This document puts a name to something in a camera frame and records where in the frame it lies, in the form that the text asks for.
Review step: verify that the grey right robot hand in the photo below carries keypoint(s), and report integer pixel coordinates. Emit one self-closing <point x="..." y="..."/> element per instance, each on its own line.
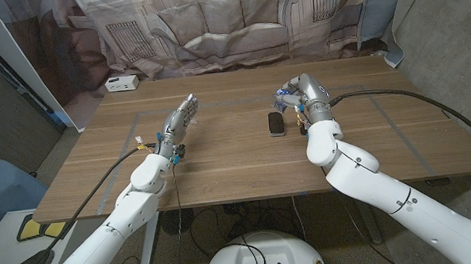
<point x="315" y="97"/>

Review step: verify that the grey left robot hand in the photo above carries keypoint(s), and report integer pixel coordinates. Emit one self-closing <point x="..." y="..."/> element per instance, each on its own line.
<point x="177" y="124"/>

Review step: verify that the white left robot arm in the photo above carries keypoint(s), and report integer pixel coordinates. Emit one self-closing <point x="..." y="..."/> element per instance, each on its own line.
<point x="131" y="209"/>

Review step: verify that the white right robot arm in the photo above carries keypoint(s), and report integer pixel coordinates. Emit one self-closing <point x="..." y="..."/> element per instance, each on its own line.
<point x="377" y="183"/>

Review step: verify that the clear plastic tube piece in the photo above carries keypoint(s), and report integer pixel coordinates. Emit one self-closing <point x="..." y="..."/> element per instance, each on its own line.
<point x="194" y="121"/>

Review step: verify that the white power strip box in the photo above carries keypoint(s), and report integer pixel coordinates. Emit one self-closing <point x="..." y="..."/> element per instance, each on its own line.
<point x="122" y="83"/>

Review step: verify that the black round floor fan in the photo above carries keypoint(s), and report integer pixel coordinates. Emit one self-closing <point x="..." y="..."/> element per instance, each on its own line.
<point x="178" y="221"/>

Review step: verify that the white table leg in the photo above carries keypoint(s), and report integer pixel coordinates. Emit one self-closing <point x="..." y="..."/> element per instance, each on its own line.
<point x="149" y="246"/>

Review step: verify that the grey table leg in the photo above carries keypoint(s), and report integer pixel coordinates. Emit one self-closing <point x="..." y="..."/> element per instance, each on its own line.
<point x="369" y="223"/>

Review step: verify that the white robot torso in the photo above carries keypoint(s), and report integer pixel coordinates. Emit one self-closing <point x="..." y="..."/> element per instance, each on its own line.
<point x="267" y="253"/>

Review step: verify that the white partition panel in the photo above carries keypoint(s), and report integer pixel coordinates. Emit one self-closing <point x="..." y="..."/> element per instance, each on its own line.
<point x="6" y="49"/>

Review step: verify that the white platform with yellow pads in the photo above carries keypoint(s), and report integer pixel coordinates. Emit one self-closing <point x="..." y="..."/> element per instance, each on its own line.
<point x="10" y="241"/>

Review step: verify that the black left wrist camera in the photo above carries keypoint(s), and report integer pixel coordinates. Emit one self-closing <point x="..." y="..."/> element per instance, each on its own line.
<point x="180" y="151"/>

